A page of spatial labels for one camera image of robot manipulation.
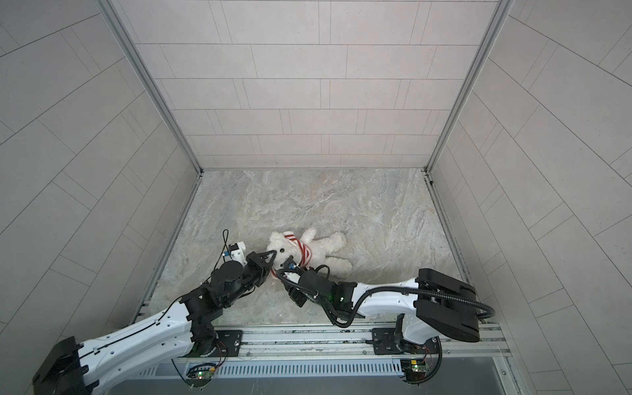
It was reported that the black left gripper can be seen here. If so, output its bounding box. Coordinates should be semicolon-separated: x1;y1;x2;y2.
221;251;280;308

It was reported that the red white striped shirt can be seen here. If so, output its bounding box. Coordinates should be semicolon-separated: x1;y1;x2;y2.
267;227;316;277

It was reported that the white plush teddy bear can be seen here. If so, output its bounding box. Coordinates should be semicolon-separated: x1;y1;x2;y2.
266;226;354;281

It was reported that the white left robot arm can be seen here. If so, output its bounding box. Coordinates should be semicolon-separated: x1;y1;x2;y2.
32;251;277;394

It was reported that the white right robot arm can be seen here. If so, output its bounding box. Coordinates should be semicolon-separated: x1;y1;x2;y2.
276;267;494;346

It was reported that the left green circuit board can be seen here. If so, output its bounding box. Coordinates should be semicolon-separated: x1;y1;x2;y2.
187;362;217;381

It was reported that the green circuit board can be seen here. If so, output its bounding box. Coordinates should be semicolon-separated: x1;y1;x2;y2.
400;359;428;383
187;362;217;381

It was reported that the right green circuit board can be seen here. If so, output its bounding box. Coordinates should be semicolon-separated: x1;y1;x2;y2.
400;359;428;383

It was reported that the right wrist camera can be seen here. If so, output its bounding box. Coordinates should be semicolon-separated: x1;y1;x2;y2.
281;255;302;273

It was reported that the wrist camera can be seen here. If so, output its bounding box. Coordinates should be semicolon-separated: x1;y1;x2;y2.
281;255;302;273
222;241;247;267

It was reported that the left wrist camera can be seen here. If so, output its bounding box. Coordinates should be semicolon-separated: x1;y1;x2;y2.
222;241;247;267

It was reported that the black corrugated cable conduit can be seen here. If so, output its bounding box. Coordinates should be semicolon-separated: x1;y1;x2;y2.
276;264;495;329

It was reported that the thin black left cable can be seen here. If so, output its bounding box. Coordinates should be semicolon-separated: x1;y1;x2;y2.
78;229;233;356

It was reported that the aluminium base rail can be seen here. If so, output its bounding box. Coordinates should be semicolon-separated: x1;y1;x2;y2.
133;323;511;380

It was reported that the aluminium corner post left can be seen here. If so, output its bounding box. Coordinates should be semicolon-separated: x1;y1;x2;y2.
95;0;203;177

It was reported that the aluminium corner post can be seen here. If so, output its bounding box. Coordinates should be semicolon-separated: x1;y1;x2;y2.
95;0;203;177
425;0;515;173

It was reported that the aluminium corner post right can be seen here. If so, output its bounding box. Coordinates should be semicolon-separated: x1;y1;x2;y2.
425;0;515;173

